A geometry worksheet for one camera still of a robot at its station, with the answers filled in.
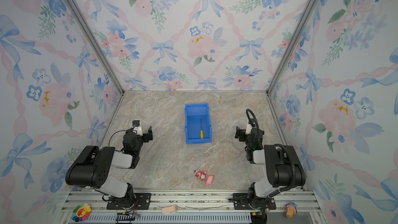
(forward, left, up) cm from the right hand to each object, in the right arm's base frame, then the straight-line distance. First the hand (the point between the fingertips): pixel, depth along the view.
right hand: (245, 126), depth 95 cm
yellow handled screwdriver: (-2, +27, -4) cm, 27 cm away
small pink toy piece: (-30, +22, -4) cm, 38 cm away
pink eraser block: (-43, +41, -4) cm, 59 cm away
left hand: (-2, +61, +3) cm, 62 cm away
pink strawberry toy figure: (-28, +27, -3) cm, 39 cm away
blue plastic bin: (+13, +33, -6) cm, 36 cm away
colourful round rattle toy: (-45, +80, -3) cm, 92 cm away
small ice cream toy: (-42, -15, -2) cm, 45 cm away
